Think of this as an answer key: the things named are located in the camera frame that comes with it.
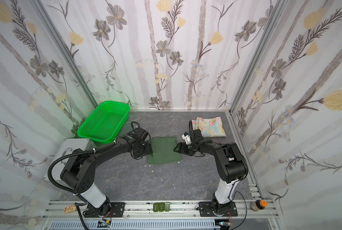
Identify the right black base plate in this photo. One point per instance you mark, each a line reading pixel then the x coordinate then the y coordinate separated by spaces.
pixel 214 209

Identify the floral pastel skirt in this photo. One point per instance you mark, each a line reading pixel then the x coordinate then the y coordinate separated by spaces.
pixel 209 127

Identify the orange capped bottle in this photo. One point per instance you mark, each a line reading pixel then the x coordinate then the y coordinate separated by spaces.
pixel 259 205

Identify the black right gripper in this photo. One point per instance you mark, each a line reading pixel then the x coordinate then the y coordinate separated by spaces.
pixel 181 147

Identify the aluminium mounting rail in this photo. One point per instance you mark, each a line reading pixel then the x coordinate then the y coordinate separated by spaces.
pixel 186 209

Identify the silver metal case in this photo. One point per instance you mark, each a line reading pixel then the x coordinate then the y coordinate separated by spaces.
pixel 66 148

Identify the green plastic basket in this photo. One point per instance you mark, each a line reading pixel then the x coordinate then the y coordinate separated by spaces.
pixel 105 122

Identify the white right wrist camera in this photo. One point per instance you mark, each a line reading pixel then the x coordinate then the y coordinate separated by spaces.
pixel 186 137

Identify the green terminal block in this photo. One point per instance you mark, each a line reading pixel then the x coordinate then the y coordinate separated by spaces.
pixel 161 207

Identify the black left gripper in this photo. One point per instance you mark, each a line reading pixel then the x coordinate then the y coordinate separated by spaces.
pixel 147 148

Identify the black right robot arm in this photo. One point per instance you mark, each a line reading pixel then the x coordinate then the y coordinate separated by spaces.
pixel 231 166

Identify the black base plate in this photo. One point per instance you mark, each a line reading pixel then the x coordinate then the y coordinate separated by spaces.
pixel 116 209
pixel 214 209

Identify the small wooden block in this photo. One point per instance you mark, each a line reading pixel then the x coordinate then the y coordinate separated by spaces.
pixel 69 209

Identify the dark green skirt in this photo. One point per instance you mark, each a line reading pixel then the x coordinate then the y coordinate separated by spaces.
pixel 162 151

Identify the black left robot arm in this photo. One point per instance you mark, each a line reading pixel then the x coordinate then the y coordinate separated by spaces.
pixel 80 169

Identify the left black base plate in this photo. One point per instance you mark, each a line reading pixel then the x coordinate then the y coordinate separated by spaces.
pixel 116 209

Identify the white slotted cable duct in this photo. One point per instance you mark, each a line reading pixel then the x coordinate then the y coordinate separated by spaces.
pixel 169 224

